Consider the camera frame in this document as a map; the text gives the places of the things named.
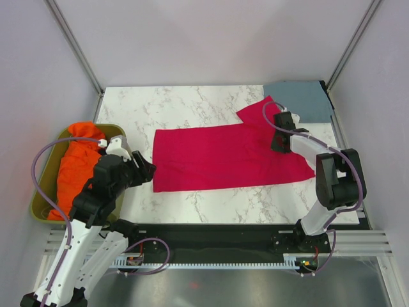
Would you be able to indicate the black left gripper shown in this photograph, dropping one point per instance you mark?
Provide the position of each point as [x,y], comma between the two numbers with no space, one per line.
[144,165]

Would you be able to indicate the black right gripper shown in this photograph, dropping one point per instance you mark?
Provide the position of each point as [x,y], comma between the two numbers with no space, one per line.
[275,147]

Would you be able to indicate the red t-shirt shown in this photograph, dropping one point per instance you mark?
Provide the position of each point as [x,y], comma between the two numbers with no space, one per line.
[225,156]

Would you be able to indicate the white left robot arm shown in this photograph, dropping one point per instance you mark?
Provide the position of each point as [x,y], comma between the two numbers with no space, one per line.
[88,216]

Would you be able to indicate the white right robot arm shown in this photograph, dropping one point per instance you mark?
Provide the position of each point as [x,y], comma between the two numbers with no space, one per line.
[339,180]

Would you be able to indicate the folded blue-grey t-shirt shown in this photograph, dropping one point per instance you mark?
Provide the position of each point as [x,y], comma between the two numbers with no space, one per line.
[308,99]

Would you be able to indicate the olive green plastic bin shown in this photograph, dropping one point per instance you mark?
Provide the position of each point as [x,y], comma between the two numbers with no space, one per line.
[47,179]

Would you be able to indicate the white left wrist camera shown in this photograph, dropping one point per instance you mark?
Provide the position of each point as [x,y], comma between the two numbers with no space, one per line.
[116,146]

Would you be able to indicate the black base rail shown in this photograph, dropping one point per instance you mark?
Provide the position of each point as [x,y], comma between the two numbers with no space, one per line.
[224,243]

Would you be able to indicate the white slotted cable duct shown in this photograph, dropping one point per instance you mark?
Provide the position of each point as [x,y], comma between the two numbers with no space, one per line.
[287,263]

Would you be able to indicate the right aluminium frame post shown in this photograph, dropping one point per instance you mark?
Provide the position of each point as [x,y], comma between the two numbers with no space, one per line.
[359,32]

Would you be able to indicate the aluminium frame post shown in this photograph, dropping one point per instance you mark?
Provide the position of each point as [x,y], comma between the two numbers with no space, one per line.
[69,36]
[359,32]

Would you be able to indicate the left aluminium frame post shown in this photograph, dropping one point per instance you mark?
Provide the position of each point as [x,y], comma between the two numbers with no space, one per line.
[69,36]

